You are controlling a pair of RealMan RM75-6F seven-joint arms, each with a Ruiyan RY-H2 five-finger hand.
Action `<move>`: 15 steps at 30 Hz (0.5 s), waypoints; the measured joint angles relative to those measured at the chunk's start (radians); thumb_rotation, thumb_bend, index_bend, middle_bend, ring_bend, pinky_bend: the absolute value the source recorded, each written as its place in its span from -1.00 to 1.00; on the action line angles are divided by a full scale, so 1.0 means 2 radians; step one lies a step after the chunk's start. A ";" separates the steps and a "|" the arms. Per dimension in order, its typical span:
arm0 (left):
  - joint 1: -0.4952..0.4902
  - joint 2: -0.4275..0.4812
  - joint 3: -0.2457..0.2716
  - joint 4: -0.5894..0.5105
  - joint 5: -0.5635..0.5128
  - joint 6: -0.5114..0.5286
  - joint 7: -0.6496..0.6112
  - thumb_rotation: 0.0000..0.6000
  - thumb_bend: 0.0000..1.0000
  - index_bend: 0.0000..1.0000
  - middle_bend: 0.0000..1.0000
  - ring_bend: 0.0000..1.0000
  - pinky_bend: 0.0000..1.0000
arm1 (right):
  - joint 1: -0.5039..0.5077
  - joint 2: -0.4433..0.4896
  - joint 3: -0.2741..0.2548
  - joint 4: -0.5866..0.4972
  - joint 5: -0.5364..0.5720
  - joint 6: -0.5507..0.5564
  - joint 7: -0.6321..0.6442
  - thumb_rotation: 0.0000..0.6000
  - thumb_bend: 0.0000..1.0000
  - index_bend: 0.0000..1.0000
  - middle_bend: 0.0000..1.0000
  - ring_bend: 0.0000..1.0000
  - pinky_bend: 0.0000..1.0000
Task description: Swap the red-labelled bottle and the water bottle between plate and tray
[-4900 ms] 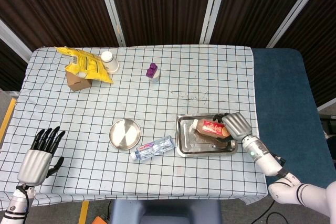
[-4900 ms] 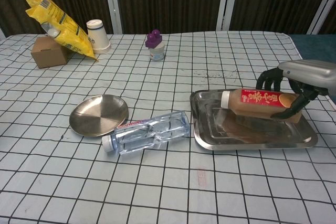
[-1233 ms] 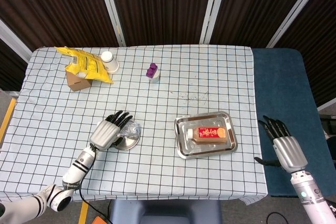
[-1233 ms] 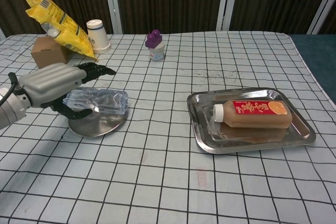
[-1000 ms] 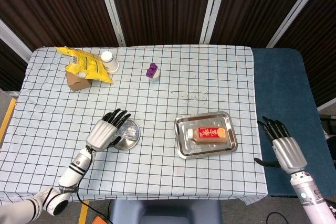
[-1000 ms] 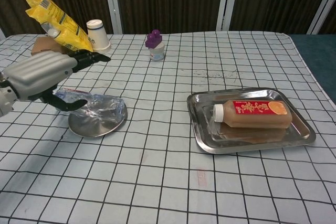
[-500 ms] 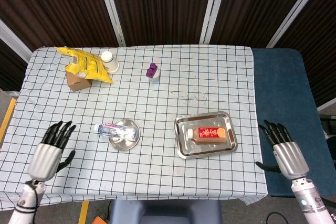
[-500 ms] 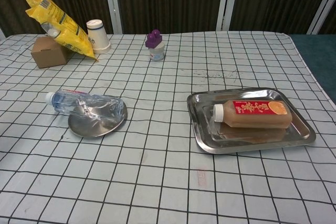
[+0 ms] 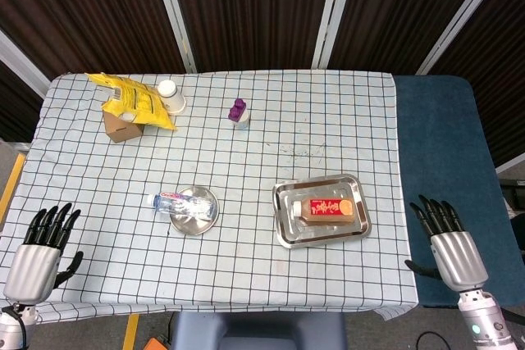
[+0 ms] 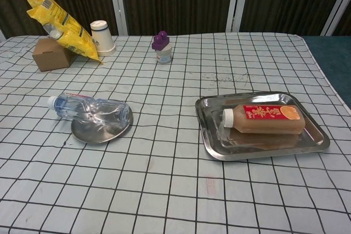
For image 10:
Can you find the small white jar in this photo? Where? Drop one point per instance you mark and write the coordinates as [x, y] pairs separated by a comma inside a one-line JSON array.
[[164, 56]]

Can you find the round steel plate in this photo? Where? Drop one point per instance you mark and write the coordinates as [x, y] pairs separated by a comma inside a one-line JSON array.
[[90, 135]]

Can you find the brown drink bottle red label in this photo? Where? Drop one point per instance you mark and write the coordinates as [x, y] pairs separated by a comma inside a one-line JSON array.
[[268, 127]]

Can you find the white black checkered tablecloth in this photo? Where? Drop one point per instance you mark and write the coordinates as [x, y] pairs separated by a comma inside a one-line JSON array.
[[164, 176]]

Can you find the rectangular steel tray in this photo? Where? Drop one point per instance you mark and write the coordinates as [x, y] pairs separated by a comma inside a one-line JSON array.
[[246, 150]]

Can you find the white paper cup stack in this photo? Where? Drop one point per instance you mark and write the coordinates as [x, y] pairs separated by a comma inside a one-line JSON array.
[[103, 39]]

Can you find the small brown cardboard box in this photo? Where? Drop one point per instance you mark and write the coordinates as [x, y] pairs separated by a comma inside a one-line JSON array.
[[49, 58]]

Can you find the clear plastic water bottle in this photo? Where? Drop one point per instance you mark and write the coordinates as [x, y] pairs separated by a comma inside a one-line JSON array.
[[71, 105]]

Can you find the purple toy block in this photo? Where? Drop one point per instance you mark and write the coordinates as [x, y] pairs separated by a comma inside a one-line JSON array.
[[160, 42]]

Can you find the yellow snack bag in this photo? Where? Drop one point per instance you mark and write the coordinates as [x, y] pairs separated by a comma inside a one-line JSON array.
[[71, 36]]

